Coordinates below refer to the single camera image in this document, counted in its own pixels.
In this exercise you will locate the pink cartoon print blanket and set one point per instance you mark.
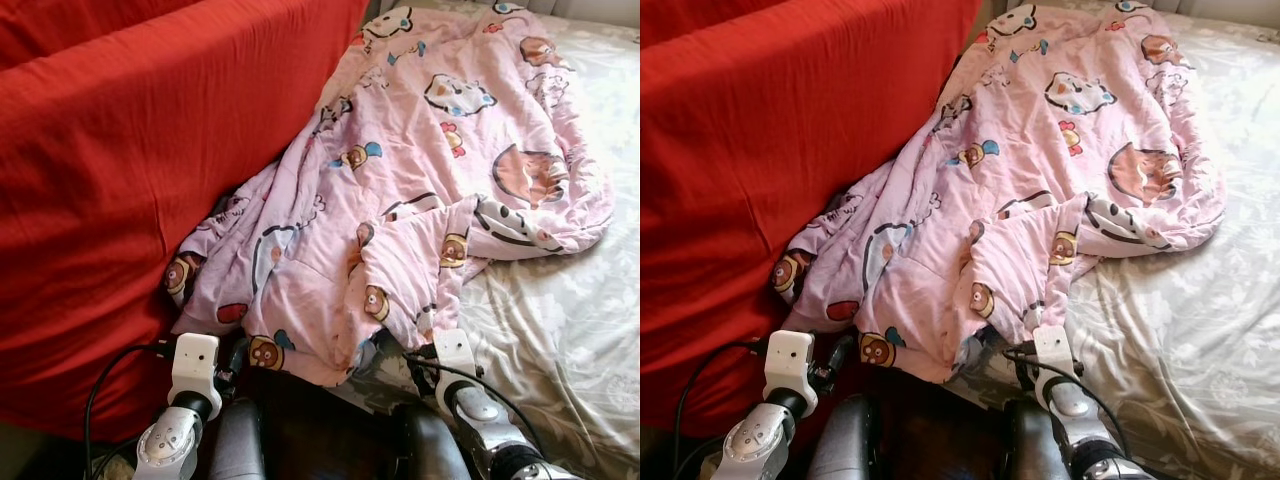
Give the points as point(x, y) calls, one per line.
point(430, 200)
point(1050, 200)

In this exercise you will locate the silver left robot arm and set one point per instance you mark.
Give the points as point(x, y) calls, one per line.
point(165, 450)
point(755, 450)

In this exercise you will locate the robot left leg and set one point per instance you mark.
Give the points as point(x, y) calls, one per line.
point(845, 445)
point(238, 445)

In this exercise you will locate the robot leg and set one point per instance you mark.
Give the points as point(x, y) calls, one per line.
point(845, 445)
point(430, 450)
point(1030, 450)
point(238, 445)

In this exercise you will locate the robot right leg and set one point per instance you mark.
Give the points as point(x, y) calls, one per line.
point(430, 450)
point(1030, 450)

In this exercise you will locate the floral patterned bed sheet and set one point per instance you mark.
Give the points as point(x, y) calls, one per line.
point(560, 340)
point(1180, 340)

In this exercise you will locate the small red cushion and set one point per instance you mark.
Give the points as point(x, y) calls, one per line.
point(60, 25)
point(680, 15)

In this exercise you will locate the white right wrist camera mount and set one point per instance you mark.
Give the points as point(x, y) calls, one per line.
point(455, 352)
point(1052, 350)

